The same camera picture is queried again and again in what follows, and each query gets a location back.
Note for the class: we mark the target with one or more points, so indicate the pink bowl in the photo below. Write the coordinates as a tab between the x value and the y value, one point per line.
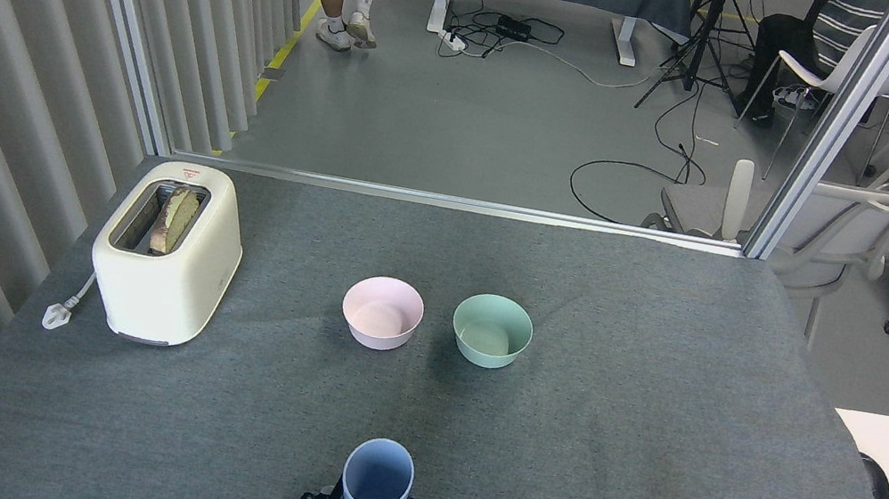
382	316

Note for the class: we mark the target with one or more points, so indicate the green bowl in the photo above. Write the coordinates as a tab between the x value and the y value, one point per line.
491	334

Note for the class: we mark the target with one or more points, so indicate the cream white toaster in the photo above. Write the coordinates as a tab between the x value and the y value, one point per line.
163	284

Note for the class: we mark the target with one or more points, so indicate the toasted bread slice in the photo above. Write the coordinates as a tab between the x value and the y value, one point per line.
176	221

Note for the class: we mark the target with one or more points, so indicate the white power strip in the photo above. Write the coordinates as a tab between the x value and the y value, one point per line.
453	40

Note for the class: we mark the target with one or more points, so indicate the black round object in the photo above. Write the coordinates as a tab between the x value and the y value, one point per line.
877	484

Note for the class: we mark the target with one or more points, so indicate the black power adapter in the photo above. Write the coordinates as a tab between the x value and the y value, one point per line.
514	27

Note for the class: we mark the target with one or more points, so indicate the black tripod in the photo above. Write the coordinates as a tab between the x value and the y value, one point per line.
696	39

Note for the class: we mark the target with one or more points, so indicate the white plastic chair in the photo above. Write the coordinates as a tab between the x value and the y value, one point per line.
835	75

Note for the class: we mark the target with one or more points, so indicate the seated person in striped shirt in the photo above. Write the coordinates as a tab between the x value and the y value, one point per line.
834	26

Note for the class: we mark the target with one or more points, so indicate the silver aluminium table rail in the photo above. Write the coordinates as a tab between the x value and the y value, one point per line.
505	211

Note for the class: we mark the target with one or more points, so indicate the silver aluminium post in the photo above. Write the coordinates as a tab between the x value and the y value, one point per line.
124	6
835	125

